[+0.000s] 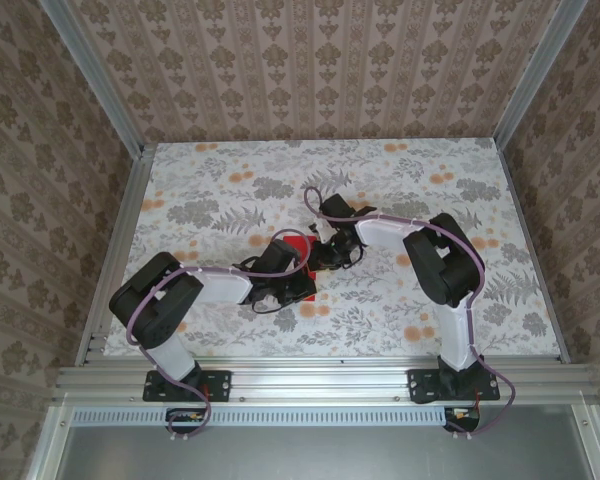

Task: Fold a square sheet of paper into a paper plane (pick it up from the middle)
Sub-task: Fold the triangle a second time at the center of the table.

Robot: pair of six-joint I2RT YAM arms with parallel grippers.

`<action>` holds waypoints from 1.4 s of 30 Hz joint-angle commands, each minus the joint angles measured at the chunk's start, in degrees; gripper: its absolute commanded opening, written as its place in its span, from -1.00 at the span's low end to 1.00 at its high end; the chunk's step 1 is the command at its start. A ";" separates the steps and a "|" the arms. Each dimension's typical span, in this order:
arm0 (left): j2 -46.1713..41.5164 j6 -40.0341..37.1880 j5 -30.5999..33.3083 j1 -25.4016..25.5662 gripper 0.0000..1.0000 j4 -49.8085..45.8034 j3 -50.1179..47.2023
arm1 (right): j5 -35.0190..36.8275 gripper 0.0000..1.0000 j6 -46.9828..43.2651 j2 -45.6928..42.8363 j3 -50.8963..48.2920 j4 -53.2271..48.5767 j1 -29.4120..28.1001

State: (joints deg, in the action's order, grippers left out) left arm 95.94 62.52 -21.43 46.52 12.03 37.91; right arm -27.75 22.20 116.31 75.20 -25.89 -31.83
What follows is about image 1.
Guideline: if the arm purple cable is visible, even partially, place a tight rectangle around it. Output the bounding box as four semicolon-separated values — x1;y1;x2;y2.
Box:
303;187;519;442
126;228;314;444

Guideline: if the floral patterned tablecloth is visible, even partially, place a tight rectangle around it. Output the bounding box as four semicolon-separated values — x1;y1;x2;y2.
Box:
102;139;564;359

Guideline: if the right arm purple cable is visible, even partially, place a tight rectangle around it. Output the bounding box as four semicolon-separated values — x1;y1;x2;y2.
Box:
303;187;519;442

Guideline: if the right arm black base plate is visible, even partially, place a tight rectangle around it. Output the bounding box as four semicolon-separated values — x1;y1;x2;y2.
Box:
408;368;501;404

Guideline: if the slotted grey cable duct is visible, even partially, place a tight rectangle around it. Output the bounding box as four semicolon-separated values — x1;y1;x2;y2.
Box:
72;405;449;424

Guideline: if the aluminium frame post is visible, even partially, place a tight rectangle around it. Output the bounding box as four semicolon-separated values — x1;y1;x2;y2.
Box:
42;0;149;156
494;0;579;146

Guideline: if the small black circuit board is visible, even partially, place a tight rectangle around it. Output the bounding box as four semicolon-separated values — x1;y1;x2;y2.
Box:
165;407;212;435
443;405;482;432

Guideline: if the grey metal panel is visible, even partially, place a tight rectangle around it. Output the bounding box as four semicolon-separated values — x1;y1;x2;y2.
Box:
24;403;600;480

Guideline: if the aluminium side rail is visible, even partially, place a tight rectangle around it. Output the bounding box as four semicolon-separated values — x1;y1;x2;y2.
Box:
74;144;156;366

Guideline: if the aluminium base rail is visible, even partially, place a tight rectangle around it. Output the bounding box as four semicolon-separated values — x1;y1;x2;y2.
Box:
52;363;599;404

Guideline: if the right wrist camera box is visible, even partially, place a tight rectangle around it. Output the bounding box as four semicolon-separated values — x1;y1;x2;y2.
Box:
318;193;357;221

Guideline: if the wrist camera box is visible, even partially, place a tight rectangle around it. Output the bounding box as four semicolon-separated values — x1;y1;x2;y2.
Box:
256;241;302;275
318;193;357;221

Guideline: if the red cloth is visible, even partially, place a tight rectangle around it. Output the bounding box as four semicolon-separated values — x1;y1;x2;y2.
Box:
282;237;317;303

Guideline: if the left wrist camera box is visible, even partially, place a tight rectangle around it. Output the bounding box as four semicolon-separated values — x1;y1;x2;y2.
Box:
256;241;302;275

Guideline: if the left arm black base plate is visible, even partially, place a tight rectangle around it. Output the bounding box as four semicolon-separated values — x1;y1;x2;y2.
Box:
143;368;232;403

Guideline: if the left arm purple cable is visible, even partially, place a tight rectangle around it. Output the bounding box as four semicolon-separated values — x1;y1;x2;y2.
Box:
126;228;314;444

